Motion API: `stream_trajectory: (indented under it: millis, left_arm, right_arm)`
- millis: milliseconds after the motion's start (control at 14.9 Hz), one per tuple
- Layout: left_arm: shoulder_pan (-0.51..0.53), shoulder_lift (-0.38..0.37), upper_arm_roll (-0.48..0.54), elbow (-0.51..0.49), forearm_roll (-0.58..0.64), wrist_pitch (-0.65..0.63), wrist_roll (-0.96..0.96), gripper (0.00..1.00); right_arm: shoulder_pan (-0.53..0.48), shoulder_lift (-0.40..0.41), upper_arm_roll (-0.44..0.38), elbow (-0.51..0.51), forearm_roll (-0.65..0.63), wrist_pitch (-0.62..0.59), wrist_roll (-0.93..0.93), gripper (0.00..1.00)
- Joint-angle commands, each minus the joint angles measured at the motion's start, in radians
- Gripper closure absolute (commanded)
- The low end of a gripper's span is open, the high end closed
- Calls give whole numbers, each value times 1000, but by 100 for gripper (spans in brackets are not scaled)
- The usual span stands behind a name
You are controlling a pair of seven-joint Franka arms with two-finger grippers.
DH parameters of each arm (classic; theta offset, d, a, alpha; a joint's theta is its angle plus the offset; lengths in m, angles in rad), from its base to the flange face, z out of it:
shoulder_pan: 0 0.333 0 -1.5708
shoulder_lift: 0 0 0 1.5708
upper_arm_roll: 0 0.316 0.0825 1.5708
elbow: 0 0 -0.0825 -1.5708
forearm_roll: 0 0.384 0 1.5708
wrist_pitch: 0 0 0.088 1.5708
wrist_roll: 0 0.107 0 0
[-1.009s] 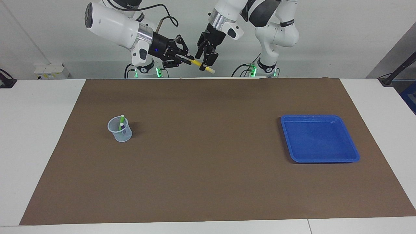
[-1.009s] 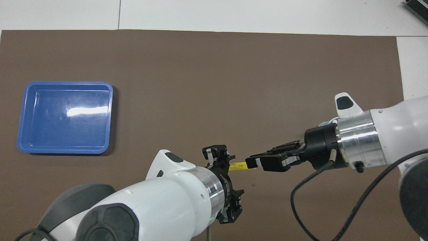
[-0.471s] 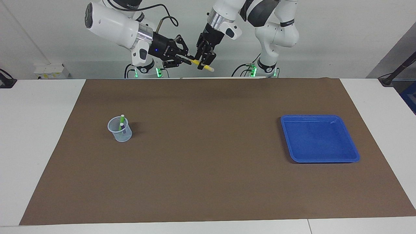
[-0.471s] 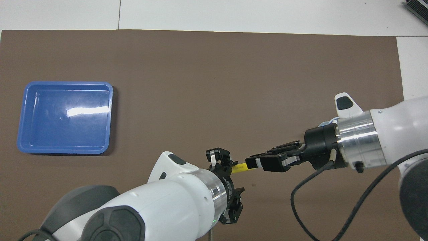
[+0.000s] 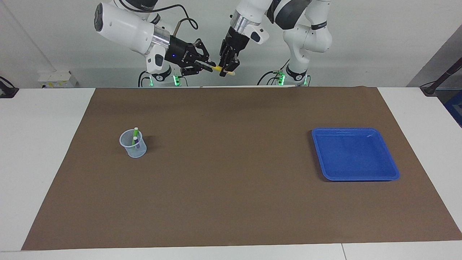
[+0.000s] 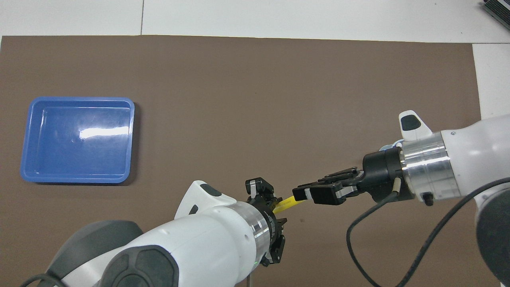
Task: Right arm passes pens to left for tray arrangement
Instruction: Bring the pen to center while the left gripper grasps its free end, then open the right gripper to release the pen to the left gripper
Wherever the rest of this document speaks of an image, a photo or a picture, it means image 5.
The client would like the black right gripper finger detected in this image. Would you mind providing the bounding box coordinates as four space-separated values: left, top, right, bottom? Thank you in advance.
193 39 210 62
180 62 216 76

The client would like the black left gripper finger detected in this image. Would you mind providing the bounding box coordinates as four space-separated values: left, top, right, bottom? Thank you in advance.
219 40 231 67
225 51 240 77

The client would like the yellow pen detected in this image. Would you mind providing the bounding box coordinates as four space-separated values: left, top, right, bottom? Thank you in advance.
211 65 236 76

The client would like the blue plastic tray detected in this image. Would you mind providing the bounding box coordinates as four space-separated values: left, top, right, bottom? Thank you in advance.
311 127 400 182

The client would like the clear plastic cup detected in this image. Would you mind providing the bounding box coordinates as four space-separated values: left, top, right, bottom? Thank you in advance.
119 129 147 159

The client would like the brown table mat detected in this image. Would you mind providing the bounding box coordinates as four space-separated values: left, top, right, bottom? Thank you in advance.
21 86 462 251

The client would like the black object on table edge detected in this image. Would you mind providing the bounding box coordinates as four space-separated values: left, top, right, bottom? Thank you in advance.
0 76 19 99

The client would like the black stand pole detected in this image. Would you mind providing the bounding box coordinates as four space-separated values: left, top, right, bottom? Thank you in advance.
420 57 462 96

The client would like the blue box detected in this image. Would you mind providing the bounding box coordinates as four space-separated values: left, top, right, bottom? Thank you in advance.
443 90 462 127

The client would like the black left base cable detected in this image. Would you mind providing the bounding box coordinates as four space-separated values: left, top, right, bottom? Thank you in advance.
257 53 291 86

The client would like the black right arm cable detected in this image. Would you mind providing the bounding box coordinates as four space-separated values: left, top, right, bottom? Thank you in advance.
115 0 199 38

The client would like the white wall socket box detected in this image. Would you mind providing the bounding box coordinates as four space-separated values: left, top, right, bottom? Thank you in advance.
38 70 78 89

